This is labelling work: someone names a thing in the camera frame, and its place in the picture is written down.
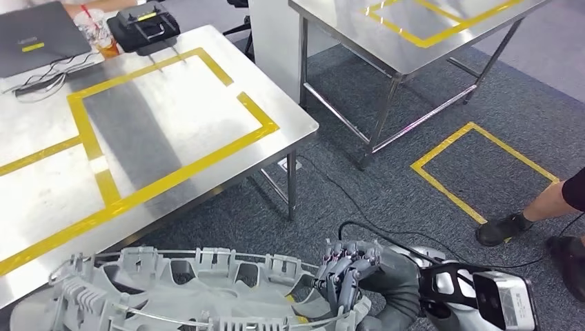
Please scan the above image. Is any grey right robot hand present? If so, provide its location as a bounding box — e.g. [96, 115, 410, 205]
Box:
[313, 239, 420, 315]

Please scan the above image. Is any silver plastic wheel hubcap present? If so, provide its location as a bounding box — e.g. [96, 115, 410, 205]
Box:
[10, 246, 373, 331]

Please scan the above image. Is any stainless steel workbench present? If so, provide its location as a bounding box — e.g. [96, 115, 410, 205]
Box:
[0, 25, 319, 312]

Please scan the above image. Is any silver floor socket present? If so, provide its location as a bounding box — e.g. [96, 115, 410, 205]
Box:
[277, 157, 304, 173]

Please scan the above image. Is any yellow floor tape square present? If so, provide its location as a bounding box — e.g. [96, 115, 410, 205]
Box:
[410, 121, 561, 243]

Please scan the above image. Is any person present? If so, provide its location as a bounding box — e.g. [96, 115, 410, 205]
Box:
[25, 0, 150, 19]
[475, 166, 585, 303]

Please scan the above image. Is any white cabinet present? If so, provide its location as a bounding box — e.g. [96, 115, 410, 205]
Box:
[248, 0, 339, 103]

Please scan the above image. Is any stainless steel table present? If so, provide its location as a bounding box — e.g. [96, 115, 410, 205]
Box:
[288, 0, 554, 171]

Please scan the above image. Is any black chair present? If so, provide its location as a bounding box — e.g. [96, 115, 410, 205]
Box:
[223, 0, 255, 60]

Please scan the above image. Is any black controller device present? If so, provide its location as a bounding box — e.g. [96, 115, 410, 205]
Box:
[106, 0, 181, 56]

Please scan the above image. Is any plastic drink cup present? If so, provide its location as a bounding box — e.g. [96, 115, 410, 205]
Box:
[72, 5, 121, 58]

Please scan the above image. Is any grey laptop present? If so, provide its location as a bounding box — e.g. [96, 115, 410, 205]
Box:
[0, 1, 92, 79]

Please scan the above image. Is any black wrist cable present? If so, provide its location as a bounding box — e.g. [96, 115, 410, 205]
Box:
[338, 221, 439, 266]

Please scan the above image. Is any thin black floor cable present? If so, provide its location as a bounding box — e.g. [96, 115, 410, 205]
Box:
[297, 154, 585, 270]

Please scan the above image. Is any bundle of thin cables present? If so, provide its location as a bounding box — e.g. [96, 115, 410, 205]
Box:
[2, 50, 99, 103]

